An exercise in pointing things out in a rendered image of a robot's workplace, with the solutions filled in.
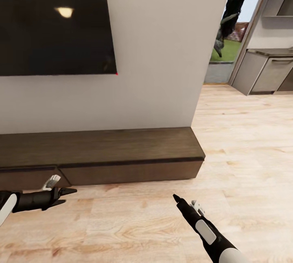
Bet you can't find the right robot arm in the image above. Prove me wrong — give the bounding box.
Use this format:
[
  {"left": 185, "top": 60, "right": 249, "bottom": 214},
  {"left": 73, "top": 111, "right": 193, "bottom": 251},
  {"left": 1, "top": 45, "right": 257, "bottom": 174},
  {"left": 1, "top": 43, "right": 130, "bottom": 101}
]
[{"left": 173, "top": 194, "right": 253, "bottom": 263}]

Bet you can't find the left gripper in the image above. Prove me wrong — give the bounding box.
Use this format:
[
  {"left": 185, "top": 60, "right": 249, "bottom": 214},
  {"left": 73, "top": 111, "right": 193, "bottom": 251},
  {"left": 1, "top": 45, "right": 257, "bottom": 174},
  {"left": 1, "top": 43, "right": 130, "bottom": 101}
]
[{"left": 28, "top": 187, "right": 77, "bottom": 211}]

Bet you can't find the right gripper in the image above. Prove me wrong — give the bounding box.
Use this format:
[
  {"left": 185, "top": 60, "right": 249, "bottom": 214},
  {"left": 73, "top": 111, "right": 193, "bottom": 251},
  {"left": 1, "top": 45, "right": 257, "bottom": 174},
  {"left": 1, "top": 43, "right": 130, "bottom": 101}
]
[{"left": 173, "top": 194, "right": 197, "bottom": 223}]

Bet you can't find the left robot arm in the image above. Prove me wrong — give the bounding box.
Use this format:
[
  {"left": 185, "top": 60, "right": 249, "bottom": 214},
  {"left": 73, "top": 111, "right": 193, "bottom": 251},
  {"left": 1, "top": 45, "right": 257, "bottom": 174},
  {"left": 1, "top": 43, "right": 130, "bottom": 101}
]
[{"left": 0, "top": 175, "right": 77, "bottom": 226}]

